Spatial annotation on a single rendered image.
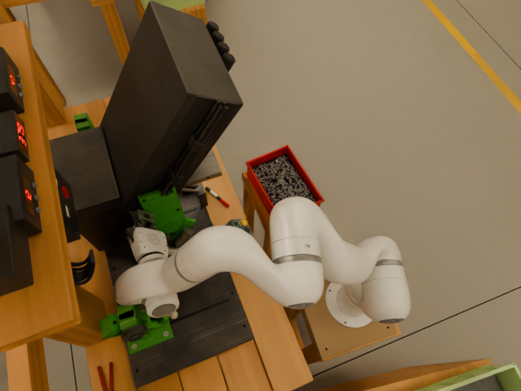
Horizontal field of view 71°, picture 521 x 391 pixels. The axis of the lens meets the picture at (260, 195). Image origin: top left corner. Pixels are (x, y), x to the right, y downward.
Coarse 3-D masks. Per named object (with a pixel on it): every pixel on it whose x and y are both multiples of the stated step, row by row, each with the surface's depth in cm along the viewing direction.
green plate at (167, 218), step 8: (152, 192) 112; (160, 192) 112; (176, 192) 115; (144, 200) 112; (152, 200) 113; (160, 200) 115; (168, 200) 116; (176, 200) 117; (144, 208) 114; (152, 208) 116; (160, 208) 117; (168, 208) 118; (176, 208) 120; (160, 216) 120; (168, 216) 121; (176, 216) 123; (184, 216) 124; (160, 224) 122; (168, 224) 124; (176, 224) 125; (168, 232) 126
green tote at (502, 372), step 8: (480, 368) 135; (488, 368) 129; (496, 368) 123; (504, 368) 122; (512, 368) 123; (456, 376) 133; (464, 376) 129; (472, 376) 125; (480, 376) 120; (496, 376) 132; (504, 376) 128; (512, 376) 124; (520, 376) 121; (440, 384) 129; (448, 384) 125; (456, 384) 119; (464, 384) 119; (504, 384) 129; (512, 384) 125; (520, 384) 121
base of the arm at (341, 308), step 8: (328, 288) 134; (336, 288) 134; (344, 288) 119; (328, 296) 132; (336, 296) 130; (344, 296) 119; (328, 304) 131; (336, 304) 131; (344, 304) 122; (352, 304) 116; (336, 312) 130; (344, 312) 128; (352, 312) 123; (360, 312) 120; (336, 320) 129; (344, 320) 129; (352, 320) 129; (360, 320) 129; (368, 320) 129
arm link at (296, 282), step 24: (192, 240) 71; (216, 240) 67; (240, 240) 67; (192, 264) 71; (216, 264) 68; (240, 264) 68; (264, 264) 66; (288, 264) 68; (312, 264) 68; (264, 288) 69; (288, 288) 65; (312, 288) 66
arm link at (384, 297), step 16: (384, 272) 95; (400, 272) 96; (352, 288) 110; (368, 288) 96; (384, 288) 93; (400, 288) 93; (368, 304) 95; (384, 304) 92; (400, 304) 92; (384, 320) 94; (400, 320) 93
